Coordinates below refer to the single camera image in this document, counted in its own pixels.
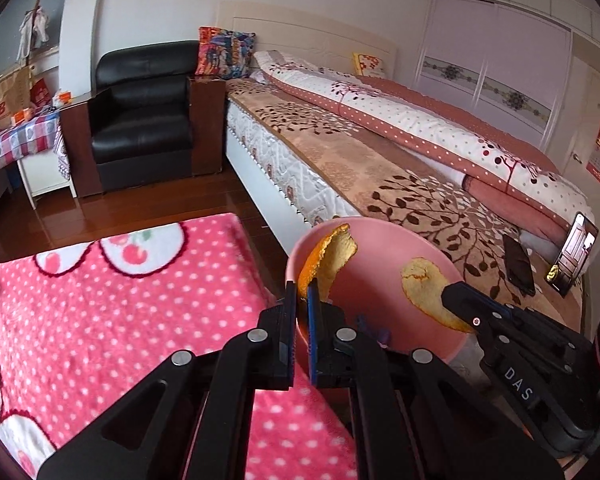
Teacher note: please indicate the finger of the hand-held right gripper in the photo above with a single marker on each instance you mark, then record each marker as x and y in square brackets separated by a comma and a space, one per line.
[467, 302]

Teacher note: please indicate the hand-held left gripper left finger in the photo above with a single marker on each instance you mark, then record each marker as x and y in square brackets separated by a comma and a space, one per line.
[292, 340]

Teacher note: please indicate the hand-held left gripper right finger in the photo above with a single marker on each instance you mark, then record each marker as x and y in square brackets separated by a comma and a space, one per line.
[312, 330]

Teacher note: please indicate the curled orange peel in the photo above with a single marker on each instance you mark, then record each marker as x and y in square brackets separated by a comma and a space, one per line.
[325, 255]

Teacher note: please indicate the pink plastic bin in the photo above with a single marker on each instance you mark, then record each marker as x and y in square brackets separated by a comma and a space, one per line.
[380, 260]

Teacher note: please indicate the purple wrapper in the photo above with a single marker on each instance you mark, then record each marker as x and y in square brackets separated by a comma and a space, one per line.
[375, 331]

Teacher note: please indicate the black phone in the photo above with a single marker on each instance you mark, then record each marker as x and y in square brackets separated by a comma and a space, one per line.
[519, 265]

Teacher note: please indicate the standing phone with lit screen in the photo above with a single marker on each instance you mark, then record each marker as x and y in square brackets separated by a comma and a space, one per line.
[572, 255]

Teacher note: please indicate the pink dotted blanket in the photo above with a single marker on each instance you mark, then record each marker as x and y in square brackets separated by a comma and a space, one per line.
[130, 320]

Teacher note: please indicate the white bed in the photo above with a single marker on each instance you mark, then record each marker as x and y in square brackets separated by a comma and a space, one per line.
[270, 165]

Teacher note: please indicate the brown floral bedspread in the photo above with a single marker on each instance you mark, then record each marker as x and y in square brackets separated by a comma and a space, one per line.
[360, 160]

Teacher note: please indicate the floral quilt with dotted edge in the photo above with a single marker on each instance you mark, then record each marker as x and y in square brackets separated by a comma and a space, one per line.
[420, 125]

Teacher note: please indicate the white door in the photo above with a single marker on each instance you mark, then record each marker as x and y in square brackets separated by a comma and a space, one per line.
[580, 110]

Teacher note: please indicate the white wardrobe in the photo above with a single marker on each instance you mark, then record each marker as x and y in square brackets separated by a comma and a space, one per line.
[495, 50]

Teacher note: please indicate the yellow printed pillow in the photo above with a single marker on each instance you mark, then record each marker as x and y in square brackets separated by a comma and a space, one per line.
[370, 65]

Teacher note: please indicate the black leather armchair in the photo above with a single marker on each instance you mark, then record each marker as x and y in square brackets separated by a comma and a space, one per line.
[140, 130]

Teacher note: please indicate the colourful printed cushion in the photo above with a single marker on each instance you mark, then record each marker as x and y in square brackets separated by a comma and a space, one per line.
[225, 54]

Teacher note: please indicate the white cabinet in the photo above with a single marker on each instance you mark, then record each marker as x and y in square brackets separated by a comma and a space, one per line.
[45, 177]

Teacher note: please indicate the cream bed headboard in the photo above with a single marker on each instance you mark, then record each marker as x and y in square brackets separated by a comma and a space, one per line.
[305, 30]

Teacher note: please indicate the white and orange box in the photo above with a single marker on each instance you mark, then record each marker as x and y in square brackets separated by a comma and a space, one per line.
[63, 98]

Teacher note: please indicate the table with checkered cloth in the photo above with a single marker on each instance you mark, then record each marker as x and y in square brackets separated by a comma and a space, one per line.
[15, 142]

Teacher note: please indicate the red box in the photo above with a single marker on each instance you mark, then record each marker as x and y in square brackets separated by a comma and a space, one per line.
[40, 94]

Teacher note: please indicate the brown paper bag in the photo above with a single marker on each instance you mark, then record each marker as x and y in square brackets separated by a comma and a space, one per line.
[10, 92]

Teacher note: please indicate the white garment on coat rack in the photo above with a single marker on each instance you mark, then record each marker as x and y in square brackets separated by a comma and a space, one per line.
[32, 30]

